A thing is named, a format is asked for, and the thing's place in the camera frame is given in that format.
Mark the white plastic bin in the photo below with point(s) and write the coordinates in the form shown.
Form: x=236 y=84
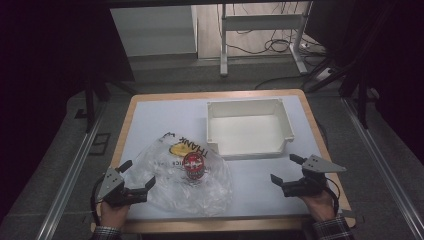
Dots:
x=248 y=133

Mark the white table mat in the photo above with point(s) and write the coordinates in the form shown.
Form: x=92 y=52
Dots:
x=256 y=190

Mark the white power strip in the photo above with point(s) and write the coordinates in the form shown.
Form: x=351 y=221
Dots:
x=324 y=74

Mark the white cabinet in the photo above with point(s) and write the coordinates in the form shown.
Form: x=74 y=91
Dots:
x=153 y=31

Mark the aluminium rail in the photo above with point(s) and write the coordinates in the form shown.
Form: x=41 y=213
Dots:
x=70 y=180
x=383 y=166

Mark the person's left hand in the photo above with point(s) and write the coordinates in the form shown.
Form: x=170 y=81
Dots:
x=114 y=216

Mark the red can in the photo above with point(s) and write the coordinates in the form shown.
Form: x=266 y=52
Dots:
x=193 y=165

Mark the clear plastic bag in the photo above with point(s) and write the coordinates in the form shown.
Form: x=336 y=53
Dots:
x=200 y=193

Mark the person's right hand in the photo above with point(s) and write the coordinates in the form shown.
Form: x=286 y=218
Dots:
x=320 y=206

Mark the black metal stand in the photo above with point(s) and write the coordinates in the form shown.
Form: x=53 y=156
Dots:
x=362 y=100
x=89 y=106

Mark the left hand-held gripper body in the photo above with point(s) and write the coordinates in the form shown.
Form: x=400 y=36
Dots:
x=111 y=183

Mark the white metal desk frame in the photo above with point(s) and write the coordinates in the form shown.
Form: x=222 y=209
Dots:
x=260 y=22

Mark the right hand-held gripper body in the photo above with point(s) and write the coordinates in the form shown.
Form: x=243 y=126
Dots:
x=310 y=185

